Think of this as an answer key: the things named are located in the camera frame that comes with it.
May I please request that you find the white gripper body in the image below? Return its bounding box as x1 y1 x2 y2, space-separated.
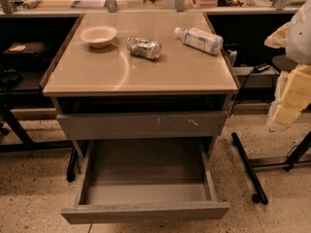
266 72 292 132

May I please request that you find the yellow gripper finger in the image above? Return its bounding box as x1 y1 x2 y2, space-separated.
281 64 311 111
272 104 301 125

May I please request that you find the grey drawer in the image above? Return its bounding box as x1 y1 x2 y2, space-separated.
61 138 229 224
57 111 226 140

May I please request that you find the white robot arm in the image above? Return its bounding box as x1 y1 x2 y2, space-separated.
264 0 311 131

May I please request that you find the grey top drawer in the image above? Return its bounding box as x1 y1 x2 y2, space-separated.
57 111 226 140

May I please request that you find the grey drawer cabinet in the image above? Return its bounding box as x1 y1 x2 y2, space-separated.
44 11 238 150

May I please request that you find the dark round side table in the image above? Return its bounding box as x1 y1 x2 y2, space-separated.
272 54 296 72

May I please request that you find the black power adapter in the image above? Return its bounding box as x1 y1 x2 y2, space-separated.
254 63 269 73

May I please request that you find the black table leg bar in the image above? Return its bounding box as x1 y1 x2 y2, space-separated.
231 132 268 205

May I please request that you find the clear plastic water bottle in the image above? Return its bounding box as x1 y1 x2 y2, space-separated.
174 27 224 55

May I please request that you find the crushed silver can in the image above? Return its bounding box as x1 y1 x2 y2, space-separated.
126 36 161 60

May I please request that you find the white paper bowl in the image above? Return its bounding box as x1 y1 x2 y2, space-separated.
79 25 117 49

